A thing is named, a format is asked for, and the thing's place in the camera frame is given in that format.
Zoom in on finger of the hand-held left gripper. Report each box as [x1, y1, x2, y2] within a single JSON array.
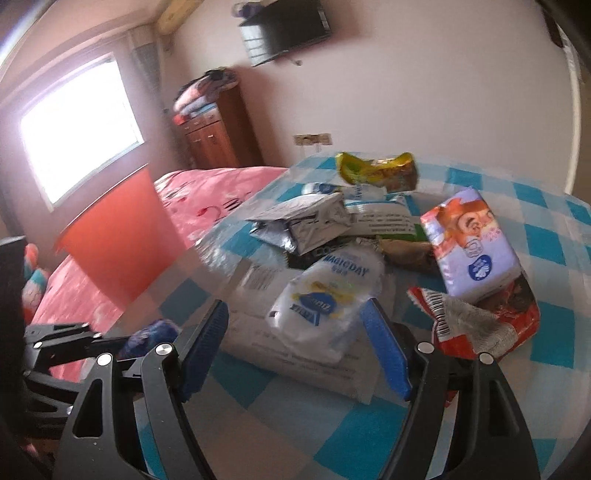
[[17, 370, 84, 439], [23, 322, 132, 371]]

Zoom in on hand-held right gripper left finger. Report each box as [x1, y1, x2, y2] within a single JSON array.
[[52, 299, 230, 480]]

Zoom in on white green printed packet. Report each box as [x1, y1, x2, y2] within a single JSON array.
[[346, 194, 432, 243]]

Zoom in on yellow green snack wrapper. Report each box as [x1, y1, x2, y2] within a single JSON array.
[[335, 151, 419, 192]]

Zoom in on purple orange biscuit packet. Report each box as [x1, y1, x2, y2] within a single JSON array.
[[419, 187, 527, 303]]

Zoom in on large flat white package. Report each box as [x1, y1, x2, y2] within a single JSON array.
[[219, 258, 398, 407]]

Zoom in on white plastic bag blue logo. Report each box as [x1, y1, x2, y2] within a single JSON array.
[[268, 244, 386, 365]]

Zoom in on grey curtain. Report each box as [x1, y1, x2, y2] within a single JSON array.
[[127, 41, 164, 139]]

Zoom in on blue white checkered tablecloth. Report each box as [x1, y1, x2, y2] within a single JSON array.
[[106, 154, 591, 480]]

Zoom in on brown wooden cabinet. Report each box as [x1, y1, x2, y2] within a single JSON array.
[[173, 83, 264, 169]]

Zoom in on colourful stuffed toy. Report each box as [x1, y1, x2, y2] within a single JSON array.
[[21, 244, 51, 321]]

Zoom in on window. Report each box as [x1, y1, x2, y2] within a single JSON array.
[[18, 53, 145, 208]]

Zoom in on red snack wrapper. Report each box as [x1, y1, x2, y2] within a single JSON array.
[[406, 272, 541, 358]]

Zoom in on silver foil packet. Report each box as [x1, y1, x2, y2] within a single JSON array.
[[245, 191, 352, 254]]

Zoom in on blue purple snack packet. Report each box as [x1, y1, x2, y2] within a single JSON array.
[[121, 318, 182, 361]]

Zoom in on folded colourful blankets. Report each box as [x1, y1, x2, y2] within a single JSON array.
[[172, 68, 238, 125]]

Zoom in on pink bed blanket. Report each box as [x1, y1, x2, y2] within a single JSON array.
[[28, 166, 289, 384]]

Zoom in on wall-mounted black television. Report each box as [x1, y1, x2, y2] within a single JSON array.
[[238, 0, 332, 68]]

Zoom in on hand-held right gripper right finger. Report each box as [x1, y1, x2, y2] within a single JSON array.
[[359, 298, 542, 480]]

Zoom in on red plastic bin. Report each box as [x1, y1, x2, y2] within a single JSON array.
[[53, 166, 188, 315]]

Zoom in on wall air conditioner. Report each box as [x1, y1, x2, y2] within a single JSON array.
[[156, 0, 199, 35]]

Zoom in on white pipe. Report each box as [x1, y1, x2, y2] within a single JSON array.
[[562, 44, 583, 195]]

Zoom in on crumpled white blue wrapper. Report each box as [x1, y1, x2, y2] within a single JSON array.
[[300, 181, 391, 206]]

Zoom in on brown black gold sachet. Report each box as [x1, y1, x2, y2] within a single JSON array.
[[286, 235, 437, 276]]

